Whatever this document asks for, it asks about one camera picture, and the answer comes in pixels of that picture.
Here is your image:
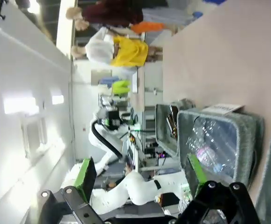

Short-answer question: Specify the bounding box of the lime green object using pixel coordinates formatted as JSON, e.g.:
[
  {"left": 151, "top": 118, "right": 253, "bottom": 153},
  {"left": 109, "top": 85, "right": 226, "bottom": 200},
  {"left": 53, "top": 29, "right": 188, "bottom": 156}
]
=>
[{"left": 111, "top": 79, "right": 132, "bottom": 97}]

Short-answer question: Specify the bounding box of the white equipment shelf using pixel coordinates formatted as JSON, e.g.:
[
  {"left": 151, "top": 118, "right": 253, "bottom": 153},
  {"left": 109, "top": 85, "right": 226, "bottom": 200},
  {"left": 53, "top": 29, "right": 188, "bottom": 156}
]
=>
[{"left": 125, "top": 67, "right": 166, "bottom": 174}]

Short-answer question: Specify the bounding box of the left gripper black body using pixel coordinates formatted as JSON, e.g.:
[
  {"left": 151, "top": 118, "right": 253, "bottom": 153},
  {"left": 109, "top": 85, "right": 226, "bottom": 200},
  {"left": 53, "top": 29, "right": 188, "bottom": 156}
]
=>
[{"left": 99, "top": 109, "right": 125, "bottom": 132}]

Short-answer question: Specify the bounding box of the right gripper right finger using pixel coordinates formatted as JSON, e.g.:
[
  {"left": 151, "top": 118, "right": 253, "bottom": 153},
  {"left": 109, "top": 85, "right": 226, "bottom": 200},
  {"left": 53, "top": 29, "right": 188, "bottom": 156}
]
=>
[{"left": 177, "top": 153, "right": 261, "bottom": 224}]

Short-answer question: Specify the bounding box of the white label reading Plastic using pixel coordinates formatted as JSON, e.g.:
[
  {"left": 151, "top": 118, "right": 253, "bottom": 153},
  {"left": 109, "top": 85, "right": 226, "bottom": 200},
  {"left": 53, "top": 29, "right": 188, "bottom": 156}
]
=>
[{"left": 204, "top": 103, "right": 244, "bottom": 117}]

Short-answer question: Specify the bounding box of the grey fabric basket Plastic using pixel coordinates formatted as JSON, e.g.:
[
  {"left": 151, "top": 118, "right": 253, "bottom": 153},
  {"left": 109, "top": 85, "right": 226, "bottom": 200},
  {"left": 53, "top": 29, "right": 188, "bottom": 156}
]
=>
[{"left": 176, "top": 109, "right": 265, "bottom": 188}]

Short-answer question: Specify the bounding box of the brown glass bottle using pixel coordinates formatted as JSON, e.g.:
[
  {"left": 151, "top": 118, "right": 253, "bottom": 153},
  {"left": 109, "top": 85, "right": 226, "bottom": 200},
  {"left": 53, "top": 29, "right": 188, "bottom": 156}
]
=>
[
  {"left": 167, "top": 105, "right": 179, "bottom": 125},
  {"left": 168, "top": 124, "right": 180, "bottom": 141}
]

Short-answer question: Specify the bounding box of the grey fabric basket Bottle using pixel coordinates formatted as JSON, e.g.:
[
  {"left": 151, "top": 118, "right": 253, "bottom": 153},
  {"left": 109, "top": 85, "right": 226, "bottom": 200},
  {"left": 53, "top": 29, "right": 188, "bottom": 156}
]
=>
[{"left": 155, "top": 99, "right": 196, "bottom": 157}]

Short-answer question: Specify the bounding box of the large clear plastic bottle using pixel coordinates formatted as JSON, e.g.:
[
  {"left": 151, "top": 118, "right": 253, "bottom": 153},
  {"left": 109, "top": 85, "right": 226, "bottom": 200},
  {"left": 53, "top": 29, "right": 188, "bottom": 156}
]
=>
[{"left": 186, "top": 116, "right": 238, "bottom": 164}]

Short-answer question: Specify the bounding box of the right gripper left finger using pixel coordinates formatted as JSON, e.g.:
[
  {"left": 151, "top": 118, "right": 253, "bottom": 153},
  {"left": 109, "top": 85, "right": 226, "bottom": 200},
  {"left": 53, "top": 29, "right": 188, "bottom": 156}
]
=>
[{"left": 40, "top": 155, "right": 104, "bottom": 224}]

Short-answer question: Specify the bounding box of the person in dark red top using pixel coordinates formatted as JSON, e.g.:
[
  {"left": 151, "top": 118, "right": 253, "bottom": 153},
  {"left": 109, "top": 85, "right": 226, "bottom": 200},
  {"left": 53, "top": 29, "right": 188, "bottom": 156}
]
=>
[{"left": 65, "top": 0, "right": 171, "bottom": 34}]

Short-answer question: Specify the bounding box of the person in white and yellow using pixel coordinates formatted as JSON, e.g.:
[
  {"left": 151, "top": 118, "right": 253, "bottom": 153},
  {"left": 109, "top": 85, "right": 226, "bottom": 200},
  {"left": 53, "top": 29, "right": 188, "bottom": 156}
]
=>
[{"left": 71, "top": 27, "right": 164, "bottom": 69}]

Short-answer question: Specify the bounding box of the ceiling light panel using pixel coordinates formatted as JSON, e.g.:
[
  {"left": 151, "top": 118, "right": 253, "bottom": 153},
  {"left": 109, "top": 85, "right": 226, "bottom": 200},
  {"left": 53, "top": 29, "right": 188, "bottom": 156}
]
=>
[
  {"left": 3, "top": 97, "right": 37, "bottom": 115},
  {"left": 51, "top": 94, "right": 65, "bottom": 105}
]

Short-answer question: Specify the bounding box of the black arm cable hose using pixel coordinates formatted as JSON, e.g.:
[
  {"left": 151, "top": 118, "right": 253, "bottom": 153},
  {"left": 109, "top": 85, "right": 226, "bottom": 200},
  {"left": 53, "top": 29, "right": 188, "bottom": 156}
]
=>
[{"left": 91, "top": 122, "right": 124, "bottom": 158}]

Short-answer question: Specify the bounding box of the small labelled clear plastic bottle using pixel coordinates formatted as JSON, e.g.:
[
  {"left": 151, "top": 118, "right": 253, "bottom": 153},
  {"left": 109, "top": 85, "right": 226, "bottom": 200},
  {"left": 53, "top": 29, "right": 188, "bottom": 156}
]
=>
[{"left": 195, "top": 144, "right": 236, "bottom": 175}]

